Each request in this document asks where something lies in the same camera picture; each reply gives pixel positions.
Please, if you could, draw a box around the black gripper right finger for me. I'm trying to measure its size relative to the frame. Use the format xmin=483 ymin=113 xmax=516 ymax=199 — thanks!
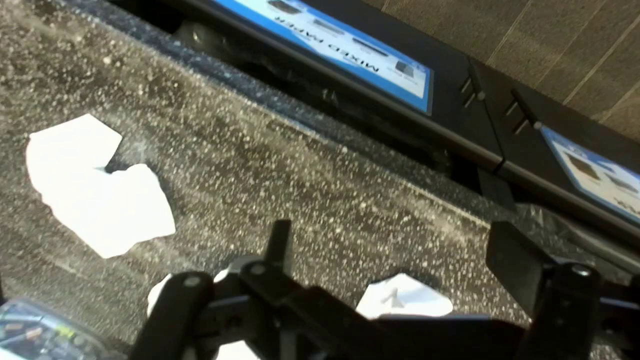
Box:
xmin=485 ymin=220 xmax=640 ymax=360

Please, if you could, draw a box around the clear plastic bucket with lid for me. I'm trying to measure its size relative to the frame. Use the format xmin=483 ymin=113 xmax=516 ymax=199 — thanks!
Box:
xmin=0 ymin=297 xmax=128 ymax=360

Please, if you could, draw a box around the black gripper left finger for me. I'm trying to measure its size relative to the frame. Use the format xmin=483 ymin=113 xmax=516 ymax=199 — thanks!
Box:
xmin=128 ymin=217 xmax=375 ymax=360

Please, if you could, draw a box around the black recycling bin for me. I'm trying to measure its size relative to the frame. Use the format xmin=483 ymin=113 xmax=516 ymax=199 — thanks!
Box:
xmin=167 ymin=17 xmax=461 ymax=178

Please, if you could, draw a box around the mixed paper sign down arrow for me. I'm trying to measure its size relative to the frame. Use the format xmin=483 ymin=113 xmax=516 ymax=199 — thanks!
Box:
xmin=538 ymin=122 xmax=640 ymax=227

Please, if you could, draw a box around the small torn white paper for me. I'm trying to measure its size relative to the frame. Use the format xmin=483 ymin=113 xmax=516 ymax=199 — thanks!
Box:
xmin=23 ymin=112 xmax=178 ymax=260

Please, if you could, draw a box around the mixed paper sign up arrow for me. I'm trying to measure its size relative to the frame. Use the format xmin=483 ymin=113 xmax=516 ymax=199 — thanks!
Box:
xmin=211 ymin=0 xmax=435 ymax=115

